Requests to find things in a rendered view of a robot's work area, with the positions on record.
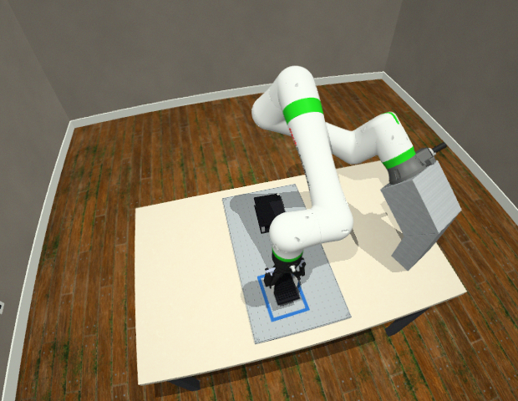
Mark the blue tape rectangle outline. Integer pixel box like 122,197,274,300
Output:
257,274,310,322

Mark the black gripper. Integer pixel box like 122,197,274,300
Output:
263,258,306,293

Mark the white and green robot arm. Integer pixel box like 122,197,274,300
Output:
251,66,447,272

